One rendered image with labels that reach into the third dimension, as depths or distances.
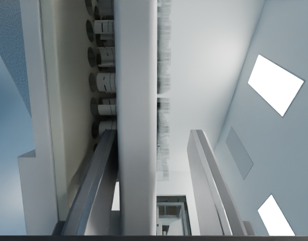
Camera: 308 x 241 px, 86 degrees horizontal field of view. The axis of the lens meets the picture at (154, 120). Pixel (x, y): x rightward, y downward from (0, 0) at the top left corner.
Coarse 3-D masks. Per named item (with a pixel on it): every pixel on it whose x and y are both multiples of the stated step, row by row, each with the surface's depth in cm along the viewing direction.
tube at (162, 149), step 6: (96, 144) 12; (156, 144) 12; (162, 144) 12; (168, 144) 12; (156, 150) 12; (162, 150) 12; (168, 150) 12; (156, 156) 12; (162, 156) 12; (168, 156) 12
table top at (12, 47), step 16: (0, 0) 9; (16, 0) 9; (0, 16) 10; (16, 16) 10; (0, 32) 10; (16, 32) 10; (0, 48) 11; (16, 48) 11; (16, 64) 11; (16, 80) 12; (112, 208) 28
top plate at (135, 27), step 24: (120, 0) 7; (144, 0) 7; (120, 24) 7; (144, 24) 7; (120, 48) 7; (144, 48) 7; (120, 72) 8; (144, 72) 8; (120, 96) 8; (144, 96) 8; (120, 120) 8; (144, 120) 8; (120, 144) 8; (144, 144) 8; (120, 168) 8; (144, 168) 8; (120, 192) 9; (144, 192) 8; (120, 216) 9; (144, 216) 9
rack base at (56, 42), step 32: (32, 0) 7; (64, 0) 8; (32, 32) 7; (64, 32) 8; (32, 64) 8; (64, 64) 8; (32, 96) 8; (64, 96) 8; (96, 96) 13; (64, 128) 8; (32, 160) 8; (64, 160) 8; (32, 192) 8; (64, 192) 8; (32, 224) 9
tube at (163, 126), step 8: (160, 120) 12; (168, 120) 12; (96, 128) 12; (104, 128) 12; (112, 128) 12; (160, 128) 12; (168, 128) 12; (96, 136) 12; (160, 136) 12; (168, 136) 12
